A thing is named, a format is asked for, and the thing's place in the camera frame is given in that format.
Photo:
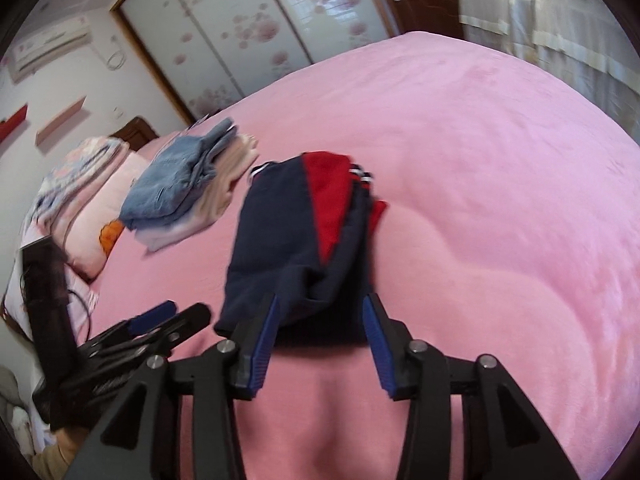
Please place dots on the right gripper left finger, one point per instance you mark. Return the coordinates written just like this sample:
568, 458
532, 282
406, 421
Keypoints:
255, 339

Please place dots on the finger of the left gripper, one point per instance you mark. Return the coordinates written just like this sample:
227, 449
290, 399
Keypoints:
184, 325
150, 319

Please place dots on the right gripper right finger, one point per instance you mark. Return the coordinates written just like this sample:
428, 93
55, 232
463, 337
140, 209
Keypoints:
388, 340

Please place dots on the navy red varsity jacket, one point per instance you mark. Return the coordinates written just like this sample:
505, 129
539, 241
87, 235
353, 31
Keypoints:
305, 235

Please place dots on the person's left hand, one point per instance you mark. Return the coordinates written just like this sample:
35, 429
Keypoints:
53, 462

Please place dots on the pink cartoon pillow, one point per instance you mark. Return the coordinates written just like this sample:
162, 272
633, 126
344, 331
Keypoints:
44, 291

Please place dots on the pink flower pillow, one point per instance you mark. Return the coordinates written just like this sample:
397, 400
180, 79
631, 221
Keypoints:
88, 226

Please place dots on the folded floral quilt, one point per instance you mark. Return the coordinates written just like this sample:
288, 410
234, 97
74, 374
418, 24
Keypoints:
95, 157

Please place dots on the folded blue jeans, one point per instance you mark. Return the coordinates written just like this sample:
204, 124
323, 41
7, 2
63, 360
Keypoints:
176, 178

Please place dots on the pink bed cover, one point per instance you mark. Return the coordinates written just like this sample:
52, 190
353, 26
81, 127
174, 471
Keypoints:
512, 228

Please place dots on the folded beige garment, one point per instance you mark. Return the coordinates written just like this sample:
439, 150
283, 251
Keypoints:
230, 165

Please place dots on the dark wooden headboard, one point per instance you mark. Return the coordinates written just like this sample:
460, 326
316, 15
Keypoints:
137, 133

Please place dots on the white air conditioner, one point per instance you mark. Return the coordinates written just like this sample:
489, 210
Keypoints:
30, 54

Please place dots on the floral sliding wardrobe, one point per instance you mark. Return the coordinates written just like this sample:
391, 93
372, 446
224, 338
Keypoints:
209, 54

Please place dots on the cream lace covered furniture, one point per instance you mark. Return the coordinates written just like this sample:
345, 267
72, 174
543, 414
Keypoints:
578, 41

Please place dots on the pink wall shelf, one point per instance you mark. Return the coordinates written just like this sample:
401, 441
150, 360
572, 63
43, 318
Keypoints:
58, 120

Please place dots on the red wall shelf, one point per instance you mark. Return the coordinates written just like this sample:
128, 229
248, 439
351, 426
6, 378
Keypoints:
8, 125

